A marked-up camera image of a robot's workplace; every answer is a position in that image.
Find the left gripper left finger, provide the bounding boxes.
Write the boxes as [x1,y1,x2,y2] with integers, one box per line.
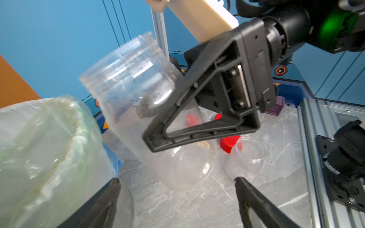
[58,178,121,228]

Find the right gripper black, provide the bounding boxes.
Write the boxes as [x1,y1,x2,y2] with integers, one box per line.
[143,18,276,153]

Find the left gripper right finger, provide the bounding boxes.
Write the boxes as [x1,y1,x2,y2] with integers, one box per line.
[234,177,299,228]

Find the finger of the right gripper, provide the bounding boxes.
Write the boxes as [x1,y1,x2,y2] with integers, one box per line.
[135,58,183,118]

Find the red lid of back jar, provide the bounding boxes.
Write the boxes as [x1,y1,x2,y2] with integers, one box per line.
[186,113,201,128]

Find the red lid of jar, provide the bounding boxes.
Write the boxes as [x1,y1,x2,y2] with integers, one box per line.
[220,135,240,154]
[186,113,201,128]
[214,113,222,120]

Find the peanut jar back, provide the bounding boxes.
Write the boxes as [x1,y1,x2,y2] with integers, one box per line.
[80,32,216,191]

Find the peanut jar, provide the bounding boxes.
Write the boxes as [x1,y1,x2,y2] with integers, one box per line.
[80,32,216,191]
[224,135,269,181]

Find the red lid of front jar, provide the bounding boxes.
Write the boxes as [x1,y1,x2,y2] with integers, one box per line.
[214,113,222,120]

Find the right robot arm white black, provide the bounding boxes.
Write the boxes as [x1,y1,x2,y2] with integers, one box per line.
[143,1,365,153]

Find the grey mesh trash bin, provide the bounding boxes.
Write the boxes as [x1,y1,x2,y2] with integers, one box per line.
[112,180,134,228]

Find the purple block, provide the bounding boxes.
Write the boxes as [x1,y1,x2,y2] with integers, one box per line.
[265,96,285,116]

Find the translucent green bin liner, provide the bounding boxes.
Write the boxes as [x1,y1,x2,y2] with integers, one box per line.
[1,97,118,228]

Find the right aluminium corner post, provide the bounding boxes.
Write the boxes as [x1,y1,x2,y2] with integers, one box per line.
[151,9,170,59]

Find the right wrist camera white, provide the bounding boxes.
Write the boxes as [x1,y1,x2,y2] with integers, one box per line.
[146,0,239,42]

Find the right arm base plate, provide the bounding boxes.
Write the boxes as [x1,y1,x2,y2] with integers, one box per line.
[315,119,365,212]

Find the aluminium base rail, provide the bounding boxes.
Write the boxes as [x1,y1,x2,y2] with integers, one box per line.
[298,99,365,228]

